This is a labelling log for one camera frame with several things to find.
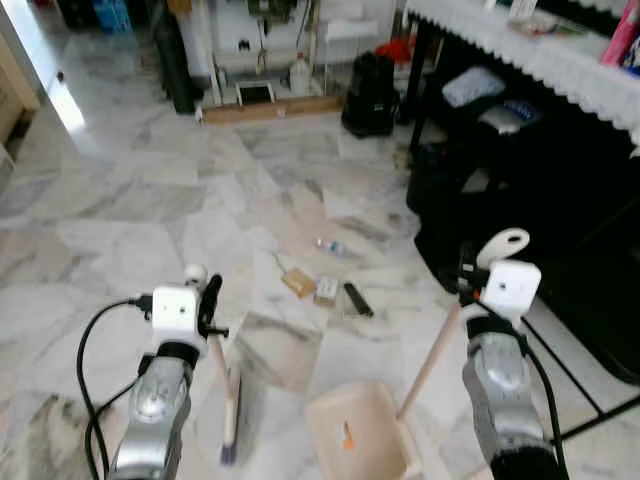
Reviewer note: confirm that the white-tipped wooden broom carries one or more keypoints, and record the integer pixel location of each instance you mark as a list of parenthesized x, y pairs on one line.
[(231, 420)]

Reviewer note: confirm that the small brown box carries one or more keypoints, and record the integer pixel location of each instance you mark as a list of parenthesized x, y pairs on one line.
[(298, 283)]

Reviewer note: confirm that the black remote control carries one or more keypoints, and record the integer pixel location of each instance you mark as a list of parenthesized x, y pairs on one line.
[(358, 300)]

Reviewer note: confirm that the small beige carton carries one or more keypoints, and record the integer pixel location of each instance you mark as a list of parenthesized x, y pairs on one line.
[(326, 291)]

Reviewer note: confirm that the clear plastic bottle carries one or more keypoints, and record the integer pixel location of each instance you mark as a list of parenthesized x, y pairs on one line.
[(331, 246)]

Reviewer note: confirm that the silver blue bag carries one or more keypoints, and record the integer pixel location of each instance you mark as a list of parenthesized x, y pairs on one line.
[(508, 117)]

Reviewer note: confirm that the black metal stand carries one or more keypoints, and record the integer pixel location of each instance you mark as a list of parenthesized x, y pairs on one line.
[(590, 400)]

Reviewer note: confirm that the grey pillow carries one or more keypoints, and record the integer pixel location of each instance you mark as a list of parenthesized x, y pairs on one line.
[(473, 86)]

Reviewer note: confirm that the black bag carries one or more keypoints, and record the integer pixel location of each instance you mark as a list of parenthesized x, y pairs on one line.
[(370, 95)]

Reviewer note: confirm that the long wooden plank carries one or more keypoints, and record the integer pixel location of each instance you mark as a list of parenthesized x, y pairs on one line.
[(270, 108)]

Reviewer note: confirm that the table with white lace cloth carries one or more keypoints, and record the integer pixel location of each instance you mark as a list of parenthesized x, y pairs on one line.
[(560, 60)]

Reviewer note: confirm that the red cloth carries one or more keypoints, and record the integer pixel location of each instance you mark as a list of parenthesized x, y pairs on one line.
[(400, 48)]

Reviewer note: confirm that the white plastic bottle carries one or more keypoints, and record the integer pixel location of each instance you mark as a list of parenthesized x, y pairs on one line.
[(300, 76)]

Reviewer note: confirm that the tall black cylinder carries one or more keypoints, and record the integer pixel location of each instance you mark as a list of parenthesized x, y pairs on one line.
[(175, 60)]

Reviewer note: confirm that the blue white packet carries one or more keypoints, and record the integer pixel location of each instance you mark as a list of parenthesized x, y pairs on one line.
[(633, 57)]

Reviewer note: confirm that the white shelf unit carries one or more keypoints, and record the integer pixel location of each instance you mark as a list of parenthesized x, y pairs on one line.
[(330, 30)]

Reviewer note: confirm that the pink bottle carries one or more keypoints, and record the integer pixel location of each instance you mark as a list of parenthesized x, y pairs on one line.
[(620, 35)]

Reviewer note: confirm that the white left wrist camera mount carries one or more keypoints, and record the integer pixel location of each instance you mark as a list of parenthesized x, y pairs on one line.
[(174, 310)]

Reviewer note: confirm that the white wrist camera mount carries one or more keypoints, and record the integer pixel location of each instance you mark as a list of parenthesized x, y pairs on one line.
[(174, 310), (513, 290)]

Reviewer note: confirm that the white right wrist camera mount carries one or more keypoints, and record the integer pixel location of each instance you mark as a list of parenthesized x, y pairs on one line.
[(513, 290)]

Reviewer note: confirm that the small picture frame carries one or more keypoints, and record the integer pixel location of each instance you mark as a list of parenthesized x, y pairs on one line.
[(255, 93)]

